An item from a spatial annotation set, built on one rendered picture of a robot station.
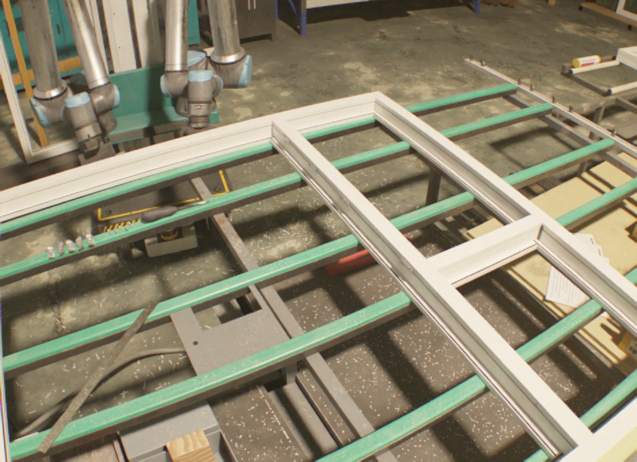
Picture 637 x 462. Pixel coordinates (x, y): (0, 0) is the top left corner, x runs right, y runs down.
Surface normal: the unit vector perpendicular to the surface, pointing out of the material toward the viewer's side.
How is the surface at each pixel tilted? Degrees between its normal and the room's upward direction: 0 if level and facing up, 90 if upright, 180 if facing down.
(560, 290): 0
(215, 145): 90
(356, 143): 0
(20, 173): 0
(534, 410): 90
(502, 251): 90
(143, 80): 90
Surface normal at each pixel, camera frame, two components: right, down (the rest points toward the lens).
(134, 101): 0.33, 0.59
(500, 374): -0.89, 0.29
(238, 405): 0.00, -0.78
